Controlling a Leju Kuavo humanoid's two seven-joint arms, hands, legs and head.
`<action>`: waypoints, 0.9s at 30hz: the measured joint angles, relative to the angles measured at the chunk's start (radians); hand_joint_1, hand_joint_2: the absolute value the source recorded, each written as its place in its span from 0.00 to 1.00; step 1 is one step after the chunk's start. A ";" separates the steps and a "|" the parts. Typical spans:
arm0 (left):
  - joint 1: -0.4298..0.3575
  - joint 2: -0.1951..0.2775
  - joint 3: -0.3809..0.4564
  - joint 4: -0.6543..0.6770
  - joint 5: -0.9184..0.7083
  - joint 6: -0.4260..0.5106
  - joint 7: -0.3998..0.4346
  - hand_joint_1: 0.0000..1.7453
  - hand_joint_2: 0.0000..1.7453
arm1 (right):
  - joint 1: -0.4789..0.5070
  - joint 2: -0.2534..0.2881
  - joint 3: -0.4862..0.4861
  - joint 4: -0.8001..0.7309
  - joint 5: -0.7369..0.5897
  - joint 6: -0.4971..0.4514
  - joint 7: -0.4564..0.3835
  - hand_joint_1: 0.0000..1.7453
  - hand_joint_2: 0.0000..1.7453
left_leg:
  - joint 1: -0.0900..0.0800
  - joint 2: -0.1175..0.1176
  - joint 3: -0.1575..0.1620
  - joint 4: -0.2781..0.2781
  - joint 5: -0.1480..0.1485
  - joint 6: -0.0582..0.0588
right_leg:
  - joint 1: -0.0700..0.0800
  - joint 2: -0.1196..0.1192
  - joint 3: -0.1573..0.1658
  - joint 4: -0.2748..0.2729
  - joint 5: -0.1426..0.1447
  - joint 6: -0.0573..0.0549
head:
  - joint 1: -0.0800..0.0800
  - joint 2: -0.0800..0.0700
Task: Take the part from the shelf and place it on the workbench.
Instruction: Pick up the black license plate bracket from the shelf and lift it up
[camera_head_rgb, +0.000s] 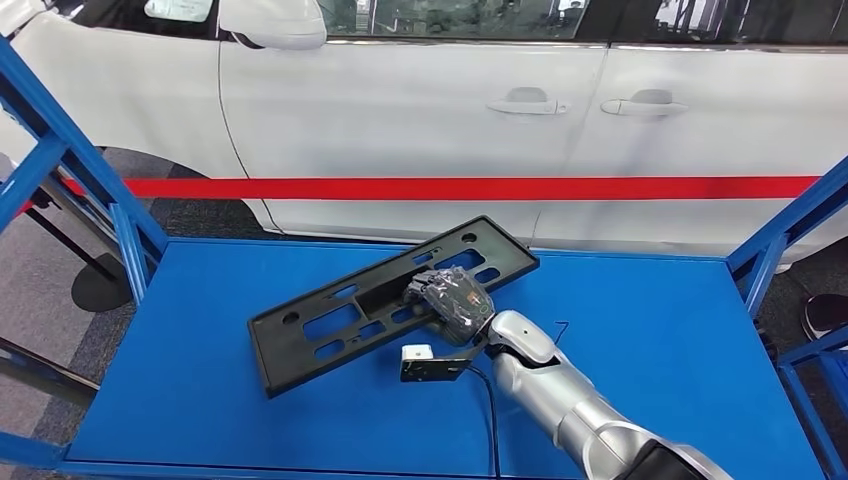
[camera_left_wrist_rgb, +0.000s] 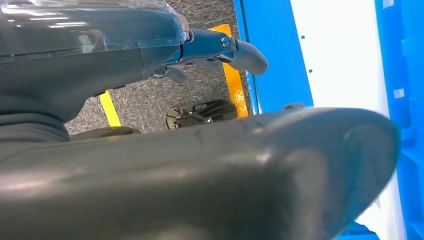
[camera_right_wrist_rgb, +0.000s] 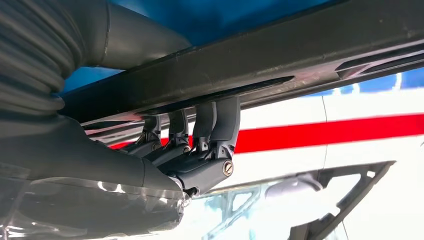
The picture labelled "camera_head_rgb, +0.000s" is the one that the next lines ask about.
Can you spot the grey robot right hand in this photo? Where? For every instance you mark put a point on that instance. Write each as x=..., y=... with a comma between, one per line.
x=457, y=305

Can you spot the black plastic licence plate frame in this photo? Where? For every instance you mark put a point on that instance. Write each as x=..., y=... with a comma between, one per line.
x=278, y=371

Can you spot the blue metal shelf rack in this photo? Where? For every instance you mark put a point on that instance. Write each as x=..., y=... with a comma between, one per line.
x=629, y=364
x=803, y=397

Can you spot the red barrier belt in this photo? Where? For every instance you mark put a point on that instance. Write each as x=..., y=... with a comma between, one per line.
x=464, y=188

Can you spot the white car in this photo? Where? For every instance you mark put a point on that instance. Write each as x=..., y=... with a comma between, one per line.
x=397, y=119

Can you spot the white car side mirror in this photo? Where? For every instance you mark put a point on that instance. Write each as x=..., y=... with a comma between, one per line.
x=278, y=23

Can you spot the black belt stanchion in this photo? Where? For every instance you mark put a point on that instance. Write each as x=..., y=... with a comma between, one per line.
x=99, y=291
x=828, y=318

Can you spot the chrome base stanchion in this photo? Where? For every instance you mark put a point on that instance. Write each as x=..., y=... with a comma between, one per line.
x=46, y=378

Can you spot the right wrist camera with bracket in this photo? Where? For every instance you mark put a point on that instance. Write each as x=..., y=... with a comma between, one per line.
x=430, y=370

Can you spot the grey belt stanchion post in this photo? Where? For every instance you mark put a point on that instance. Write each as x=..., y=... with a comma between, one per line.
x=86, y=220

